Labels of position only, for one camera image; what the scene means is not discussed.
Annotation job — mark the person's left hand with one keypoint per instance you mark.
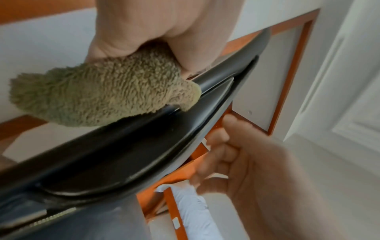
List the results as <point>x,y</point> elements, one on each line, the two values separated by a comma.
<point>172,23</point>

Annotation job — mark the person's right hand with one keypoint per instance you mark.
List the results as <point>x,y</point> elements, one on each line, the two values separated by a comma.
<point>261,183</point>

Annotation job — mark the green cleaning cloth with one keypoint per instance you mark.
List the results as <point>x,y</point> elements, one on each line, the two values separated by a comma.
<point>107,91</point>

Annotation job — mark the black leather chair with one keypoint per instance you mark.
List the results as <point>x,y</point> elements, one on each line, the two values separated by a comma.
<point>119,154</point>

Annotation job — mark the white pillow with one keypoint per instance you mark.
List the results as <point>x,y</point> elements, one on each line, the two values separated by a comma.
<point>193,211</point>

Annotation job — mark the wooden luggage rack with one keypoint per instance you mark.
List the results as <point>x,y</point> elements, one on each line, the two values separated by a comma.
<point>175,218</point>

